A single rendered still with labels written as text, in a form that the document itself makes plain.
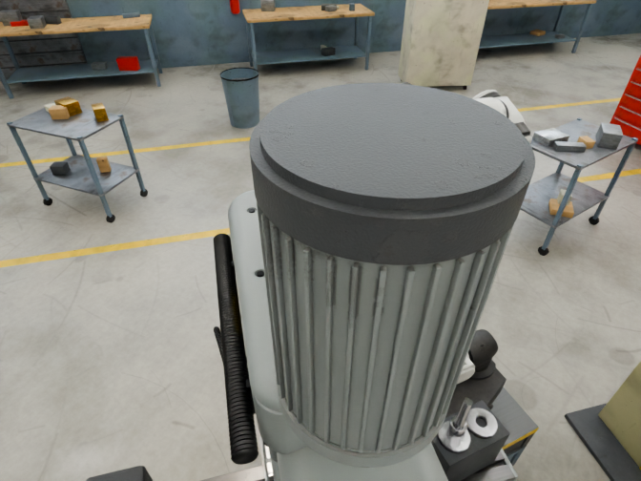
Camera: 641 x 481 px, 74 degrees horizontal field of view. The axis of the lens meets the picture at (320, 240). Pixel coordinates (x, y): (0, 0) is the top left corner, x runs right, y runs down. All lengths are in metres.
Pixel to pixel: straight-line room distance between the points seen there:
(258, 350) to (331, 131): 0.34
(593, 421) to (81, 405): 2.95
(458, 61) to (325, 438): 6.76
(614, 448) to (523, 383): 0.53
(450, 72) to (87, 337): 5.82
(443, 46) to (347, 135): 6.61
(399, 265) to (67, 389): 2.96
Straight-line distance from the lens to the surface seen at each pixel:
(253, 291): 0.63
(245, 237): 0.73
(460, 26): 6.91
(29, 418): 3.14
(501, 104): 0.87
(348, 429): 0.43
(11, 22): 7.98
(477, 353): 2.11
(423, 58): 6.86
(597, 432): 3.00
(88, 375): 3.15
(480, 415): 1.46
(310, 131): 0.31
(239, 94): 5.55
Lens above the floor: 2.34
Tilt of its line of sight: 39 degrees down
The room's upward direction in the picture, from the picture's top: straight up
